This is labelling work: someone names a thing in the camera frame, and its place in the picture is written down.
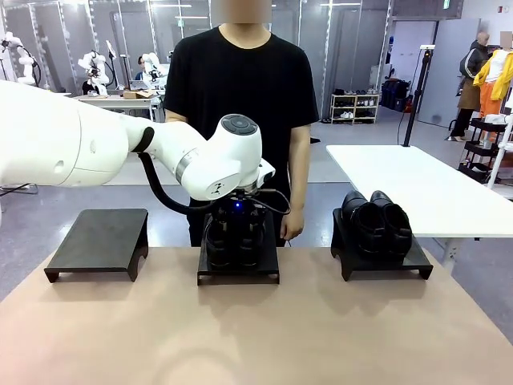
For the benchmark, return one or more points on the large white table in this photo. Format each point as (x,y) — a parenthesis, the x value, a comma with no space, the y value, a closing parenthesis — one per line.
(421,188)

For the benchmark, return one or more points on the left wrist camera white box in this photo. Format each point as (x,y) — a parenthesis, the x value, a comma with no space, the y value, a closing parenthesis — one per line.
(266,172)

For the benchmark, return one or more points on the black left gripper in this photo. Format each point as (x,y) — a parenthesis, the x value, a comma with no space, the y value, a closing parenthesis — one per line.
(238,208)

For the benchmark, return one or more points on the person in dark jacket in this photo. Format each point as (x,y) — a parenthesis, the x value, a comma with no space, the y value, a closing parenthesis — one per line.
(471,80)

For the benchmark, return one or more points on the black utility cart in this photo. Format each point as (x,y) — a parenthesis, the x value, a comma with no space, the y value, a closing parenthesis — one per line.
(481,148)

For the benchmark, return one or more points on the mannequin with yellow jacket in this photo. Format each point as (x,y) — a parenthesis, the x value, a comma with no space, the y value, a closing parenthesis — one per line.
(494,80)

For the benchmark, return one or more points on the person's left hand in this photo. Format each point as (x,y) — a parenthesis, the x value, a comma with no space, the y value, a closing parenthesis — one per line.
(293,226)

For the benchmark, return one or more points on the person in black t-shirt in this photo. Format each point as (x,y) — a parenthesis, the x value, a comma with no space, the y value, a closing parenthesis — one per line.
(240,80)

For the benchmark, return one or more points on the seated person with glasses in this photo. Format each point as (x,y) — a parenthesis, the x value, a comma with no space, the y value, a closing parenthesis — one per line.
(141,68)

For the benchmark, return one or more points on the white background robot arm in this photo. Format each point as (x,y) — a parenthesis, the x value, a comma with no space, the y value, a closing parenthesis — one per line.
(22,60)
(154,68)
(94,70)

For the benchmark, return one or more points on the black luggage bags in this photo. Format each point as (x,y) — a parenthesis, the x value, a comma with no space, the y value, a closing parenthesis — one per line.
(394,95)

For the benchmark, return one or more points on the white shoe rack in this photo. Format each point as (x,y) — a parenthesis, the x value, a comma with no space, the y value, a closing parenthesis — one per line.
(354,108)

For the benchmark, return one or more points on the black shoe stand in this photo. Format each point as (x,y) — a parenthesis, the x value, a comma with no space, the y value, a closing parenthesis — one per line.
(237,272)
(413,262)
(100,240)

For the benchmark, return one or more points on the brown cardboard box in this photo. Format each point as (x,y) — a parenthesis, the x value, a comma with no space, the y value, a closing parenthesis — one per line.
(136,94)

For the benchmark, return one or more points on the black tripod with white head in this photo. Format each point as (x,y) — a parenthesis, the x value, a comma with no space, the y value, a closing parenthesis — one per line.
(417,88)

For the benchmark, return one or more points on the white desk with cardboard box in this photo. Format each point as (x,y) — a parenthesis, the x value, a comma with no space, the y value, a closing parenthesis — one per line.
(116,98)

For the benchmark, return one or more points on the white pole frame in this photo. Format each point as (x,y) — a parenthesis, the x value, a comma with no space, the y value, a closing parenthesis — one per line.
(501,152)

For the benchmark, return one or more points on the person's left forearm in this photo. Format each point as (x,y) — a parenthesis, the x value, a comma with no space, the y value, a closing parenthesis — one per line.
(300,172)

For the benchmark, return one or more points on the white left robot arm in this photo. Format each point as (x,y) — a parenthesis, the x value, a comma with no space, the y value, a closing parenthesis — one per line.
(80,148)

